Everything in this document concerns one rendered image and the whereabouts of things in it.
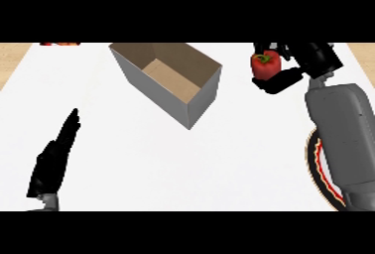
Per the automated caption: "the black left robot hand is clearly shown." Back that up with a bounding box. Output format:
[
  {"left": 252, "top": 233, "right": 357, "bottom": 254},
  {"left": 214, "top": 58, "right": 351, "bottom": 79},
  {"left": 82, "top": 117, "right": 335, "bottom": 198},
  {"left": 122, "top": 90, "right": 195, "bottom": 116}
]
[{"left": 25, "top": 107, "right": 84, "bottom": 199}]

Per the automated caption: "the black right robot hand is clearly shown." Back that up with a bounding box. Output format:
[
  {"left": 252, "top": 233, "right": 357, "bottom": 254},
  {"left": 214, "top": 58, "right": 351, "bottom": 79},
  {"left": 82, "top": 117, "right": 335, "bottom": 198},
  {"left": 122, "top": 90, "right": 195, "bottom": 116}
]
[{"left": 251, "top": 42, "right": 345, "bottom": 95}]

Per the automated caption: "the red bell pepper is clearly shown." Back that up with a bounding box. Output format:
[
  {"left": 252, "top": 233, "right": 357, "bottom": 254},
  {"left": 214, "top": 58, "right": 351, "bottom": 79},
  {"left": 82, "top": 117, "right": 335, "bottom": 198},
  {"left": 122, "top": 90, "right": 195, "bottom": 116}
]
[{"left": 251, "top": 50, "right": 282, "bottom": 81}]

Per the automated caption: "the open cardboard box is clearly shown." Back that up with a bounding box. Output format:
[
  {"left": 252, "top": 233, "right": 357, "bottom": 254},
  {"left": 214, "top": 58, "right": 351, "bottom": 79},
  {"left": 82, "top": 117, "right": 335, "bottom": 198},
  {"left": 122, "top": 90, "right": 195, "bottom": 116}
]
[{"left": 106, "top": 42, "right": 224, "bottom": 131}]

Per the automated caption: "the patterned plate with red rim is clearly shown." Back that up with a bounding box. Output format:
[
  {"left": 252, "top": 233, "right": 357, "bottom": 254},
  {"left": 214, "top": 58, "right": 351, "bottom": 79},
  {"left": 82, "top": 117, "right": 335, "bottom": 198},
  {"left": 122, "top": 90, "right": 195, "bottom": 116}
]
[{"left": 304, "top": 129, "right": 348, "bottom": 211}]

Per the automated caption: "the red and orange object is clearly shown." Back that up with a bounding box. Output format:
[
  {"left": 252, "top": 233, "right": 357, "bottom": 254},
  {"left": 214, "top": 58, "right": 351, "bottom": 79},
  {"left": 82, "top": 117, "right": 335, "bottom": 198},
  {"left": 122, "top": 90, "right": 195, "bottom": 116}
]
[{"left": 40, "top": 42, "right": 82, "bottom": 47}]

